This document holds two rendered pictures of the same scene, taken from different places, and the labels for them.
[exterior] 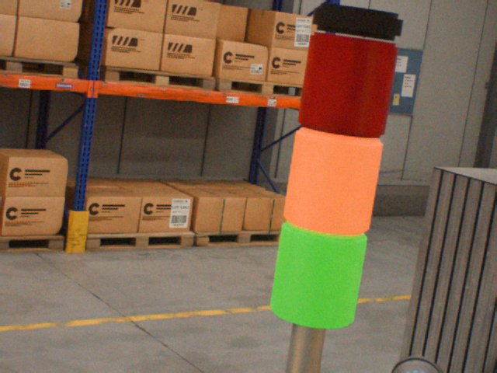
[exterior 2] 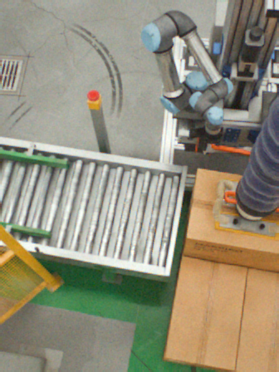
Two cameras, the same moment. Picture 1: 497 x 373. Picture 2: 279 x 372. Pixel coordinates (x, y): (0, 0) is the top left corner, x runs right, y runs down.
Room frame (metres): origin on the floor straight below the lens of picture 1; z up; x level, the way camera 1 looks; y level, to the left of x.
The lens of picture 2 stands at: (0.81, -1.37, 3.45)
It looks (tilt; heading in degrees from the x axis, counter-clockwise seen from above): 70 degrees down; 46
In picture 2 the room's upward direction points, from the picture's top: 4 degrees counter-clockwise
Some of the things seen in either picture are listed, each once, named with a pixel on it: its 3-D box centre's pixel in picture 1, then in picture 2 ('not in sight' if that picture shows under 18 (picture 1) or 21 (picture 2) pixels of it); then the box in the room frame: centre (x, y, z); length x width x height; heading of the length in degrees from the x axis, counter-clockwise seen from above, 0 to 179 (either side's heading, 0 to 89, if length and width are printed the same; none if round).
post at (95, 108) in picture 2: not in sight; (102, 137); (1.68, -0.14, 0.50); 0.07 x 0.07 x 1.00; 32
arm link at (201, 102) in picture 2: not in sight; (203, 102); (1.88, -0.73, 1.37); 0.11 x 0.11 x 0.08; 81
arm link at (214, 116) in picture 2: not in sight; (214, 118); (1.85, -0.83, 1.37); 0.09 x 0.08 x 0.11; 81
